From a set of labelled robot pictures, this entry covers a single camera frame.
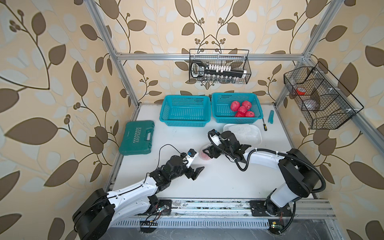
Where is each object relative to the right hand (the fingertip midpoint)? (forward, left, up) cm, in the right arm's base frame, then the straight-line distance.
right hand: (207, 147), depth 88 cm
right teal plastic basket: (+39, -15, -7) cm, 43 cm away
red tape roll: (+18, -52, +26) cm, 61 cm away
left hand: (-9, +7, +3) cm, 12 cm away
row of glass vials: (+30, -12, +26) cm, 42 cm away
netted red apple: (+37, -34, -2) cm, 51 cm away
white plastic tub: (+4, -32, -3) cm, 33 cm away
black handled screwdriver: (+19, -43, -6) cm, 47 cm away
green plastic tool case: (+10, +45, -2) cm, 46 cm away
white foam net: (+9, -24, +2) cm, 26 cm away
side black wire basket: (+8, -59, +27) cm, 65 cm away
